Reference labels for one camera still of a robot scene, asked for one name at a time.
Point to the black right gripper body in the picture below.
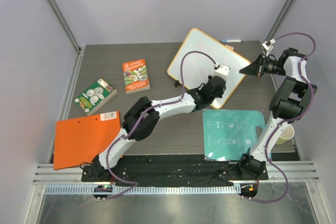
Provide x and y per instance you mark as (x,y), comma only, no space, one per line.
(260,65)

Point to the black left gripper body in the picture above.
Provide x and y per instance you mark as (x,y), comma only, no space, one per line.
(209,99)

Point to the yellow-framed whiteboard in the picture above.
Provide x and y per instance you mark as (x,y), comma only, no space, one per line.
(195,59)

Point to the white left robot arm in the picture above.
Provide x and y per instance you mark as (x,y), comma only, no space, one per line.
(141,119)

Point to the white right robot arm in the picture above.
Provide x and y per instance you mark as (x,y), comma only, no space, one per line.
(291,101)

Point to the blue-capped whiteboard marker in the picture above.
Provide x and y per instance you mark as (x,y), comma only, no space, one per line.
(231,40)

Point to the pink eraser block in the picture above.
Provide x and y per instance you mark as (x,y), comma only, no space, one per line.
(230,47)

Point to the teal plastic cutting board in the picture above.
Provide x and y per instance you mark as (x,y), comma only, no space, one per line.
(230,133)

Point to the light green paper cup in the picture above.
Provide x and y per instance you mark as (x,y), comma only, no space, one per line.
(285,134)

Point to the orange treehouse book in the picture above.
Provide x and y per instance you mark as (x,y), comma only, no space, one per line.
(135,76)

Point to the green paperback book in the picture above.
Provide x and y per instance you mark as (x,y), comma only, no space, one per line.
(94,97)

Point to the orange folder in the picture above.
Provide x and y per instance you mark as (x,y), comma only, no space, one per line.
(79,140)

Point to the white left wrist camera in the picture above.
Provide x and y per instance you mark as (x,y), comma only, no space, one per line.
(221,70)

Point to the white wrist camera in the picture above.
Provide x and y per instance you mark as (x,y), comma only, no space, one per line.
(221,70)
(268,47)

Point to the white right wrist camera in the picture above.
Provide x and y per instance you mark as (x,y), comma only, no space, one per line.
(268,47)

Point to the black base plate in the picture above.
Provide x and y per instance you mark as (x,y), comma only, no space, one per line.
(177,171)

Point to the perforated cable duct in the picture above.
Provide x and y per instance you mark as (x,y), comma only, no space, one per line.
(113,190)

